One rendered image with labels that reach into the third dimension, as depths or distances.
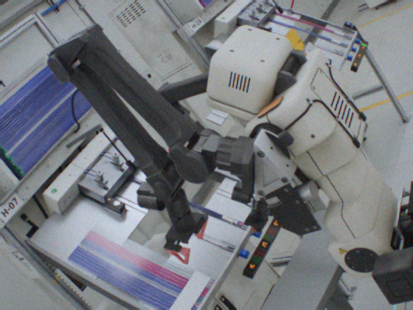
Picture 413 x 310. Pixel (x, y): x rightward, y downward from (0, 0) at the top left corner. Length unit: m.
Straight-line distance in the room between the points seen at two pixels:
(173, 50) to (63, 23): 1.50
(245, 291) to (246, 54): 1.36
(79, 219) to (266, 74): 1.09
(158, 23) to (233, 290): 1.50
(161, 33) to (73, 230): 1.36
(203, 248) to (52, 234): 0.58
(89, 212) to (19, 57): 2.08
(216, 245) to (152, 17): 1.46
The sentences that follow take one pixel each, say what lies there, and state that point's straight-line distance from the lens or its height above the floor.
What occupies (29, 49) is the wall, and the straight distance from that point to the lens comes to 3.83.
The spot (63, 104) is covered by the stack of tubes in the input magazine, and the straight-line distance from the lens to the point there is 2.00.
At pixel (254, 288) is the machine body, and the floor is 0.32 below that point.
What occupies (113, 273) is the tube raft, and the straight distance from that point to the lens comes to 1.72.
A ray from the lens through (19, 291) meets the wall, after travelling 3.39.
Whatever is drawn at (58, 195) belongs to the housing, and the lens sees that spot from 1.89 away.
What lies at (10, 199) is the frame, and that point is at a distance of 1.85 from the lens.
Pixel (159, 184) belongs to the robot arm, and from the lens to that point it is 1.14.
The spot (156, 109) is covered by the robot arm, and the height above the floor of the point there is 1.38.
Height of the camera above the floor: 1.55
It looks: 17 degrees down
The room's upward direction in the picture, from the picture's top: 39 degrees counter-clockwise
